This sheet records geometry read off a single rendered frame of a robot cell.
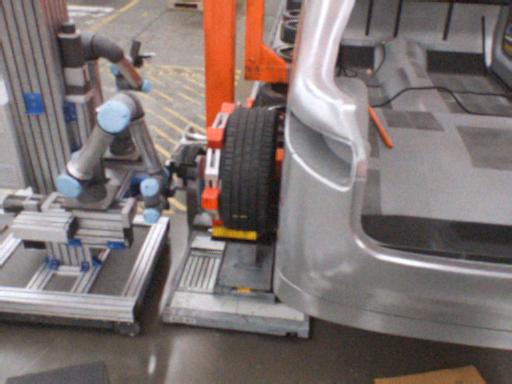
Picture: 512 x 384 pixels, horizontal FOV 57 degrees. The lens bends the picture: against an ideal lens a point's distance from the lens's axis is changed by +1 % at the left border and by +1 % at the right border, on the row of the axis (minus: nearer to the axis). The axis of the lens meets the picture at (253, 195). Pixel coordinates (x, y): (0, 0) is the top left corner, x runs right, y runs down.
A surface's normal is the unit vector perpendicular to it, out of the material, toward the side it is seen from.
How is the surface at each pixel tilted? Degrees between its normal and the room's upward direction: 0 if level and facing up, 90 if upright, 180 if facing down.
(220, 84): 90
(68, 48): 90
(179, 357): 0
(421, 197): 20
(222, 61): 90
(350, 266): 96
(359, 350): 0
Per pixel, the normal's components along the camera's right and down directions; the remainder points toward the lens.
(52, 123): -0.07, 0.53
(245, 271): 0.04, -0.84
